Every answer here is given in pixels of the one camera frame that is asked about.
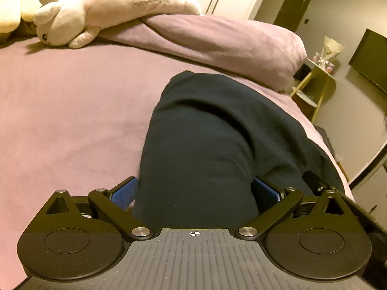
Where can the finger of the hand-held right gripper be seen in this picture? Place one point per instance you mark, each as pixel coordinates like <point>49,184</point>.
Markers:
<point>316,182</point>

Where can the long white plush toy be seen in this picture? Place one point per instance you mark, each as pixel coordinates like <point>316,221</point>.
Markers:
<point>121,6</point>

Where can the wall television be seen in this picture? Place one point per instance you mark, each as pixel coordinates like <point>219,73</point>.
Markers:
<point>372,57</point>

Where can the dark door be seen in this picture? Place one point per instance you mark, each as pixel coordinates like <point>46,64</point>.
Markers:
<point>293,9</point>

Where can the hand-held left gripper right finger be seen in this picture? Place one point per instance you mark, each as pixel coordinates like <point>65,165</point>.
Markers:
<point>266,191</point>

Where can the cream flower plush toy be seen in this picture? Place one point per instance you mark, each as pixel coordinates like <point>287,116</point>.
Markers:
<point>12,12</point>

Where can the purple pillow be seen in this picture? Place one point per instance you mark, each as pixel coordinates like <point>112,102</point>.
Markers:
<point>226,42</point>

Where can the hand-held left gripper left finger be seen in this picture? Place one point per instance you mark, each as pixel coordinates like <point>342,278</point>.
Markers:
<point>124,192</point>

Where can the wrapped flower bouquet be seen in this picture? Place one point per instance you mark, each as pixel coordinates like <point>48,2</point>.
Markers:
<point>331,46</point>

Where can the navy blue jacket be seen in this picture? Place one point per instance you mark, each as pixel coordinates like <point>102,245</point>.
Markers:
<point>205,145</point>

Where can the yellow frame side table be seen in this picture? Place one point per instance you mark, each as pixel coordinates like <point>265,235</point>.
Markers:
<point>323,78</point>

